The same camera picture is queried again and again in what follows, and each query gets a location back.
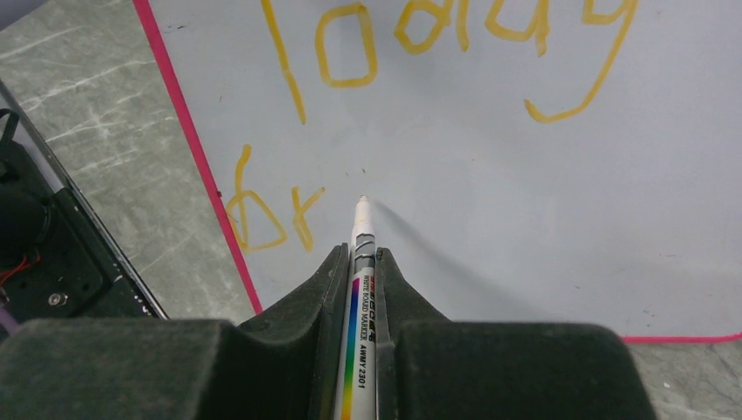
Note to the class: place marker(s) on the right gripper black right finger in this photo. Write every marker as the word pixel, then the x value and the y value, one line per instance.
pixel 430 367

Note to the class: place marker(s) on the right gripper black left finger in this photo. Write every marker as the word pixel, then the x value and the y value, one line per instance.
pixel 280 364

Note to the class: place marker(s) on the white marker pen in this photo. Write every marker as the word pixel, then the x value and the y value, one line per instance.
pixel 355 396

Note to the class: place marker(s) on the red-framed whiteboard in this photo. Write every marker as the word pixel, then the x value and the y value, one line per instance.
pixel 525 160

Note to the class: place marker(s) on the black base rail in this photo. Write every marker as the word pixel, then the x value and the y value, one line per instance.
pixel 58 260

